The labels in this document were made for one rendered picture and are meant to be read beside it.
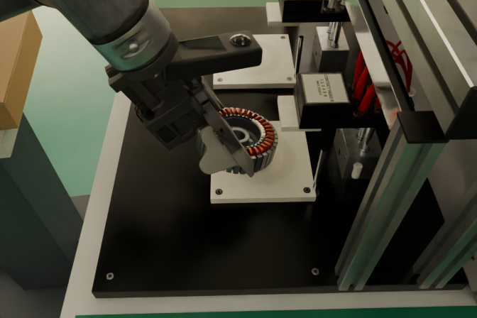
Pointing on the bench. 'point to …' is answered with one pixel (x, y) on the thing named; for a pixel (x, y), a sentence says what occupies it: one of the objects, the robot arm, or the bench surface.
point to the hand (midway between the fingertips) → (238, 138)
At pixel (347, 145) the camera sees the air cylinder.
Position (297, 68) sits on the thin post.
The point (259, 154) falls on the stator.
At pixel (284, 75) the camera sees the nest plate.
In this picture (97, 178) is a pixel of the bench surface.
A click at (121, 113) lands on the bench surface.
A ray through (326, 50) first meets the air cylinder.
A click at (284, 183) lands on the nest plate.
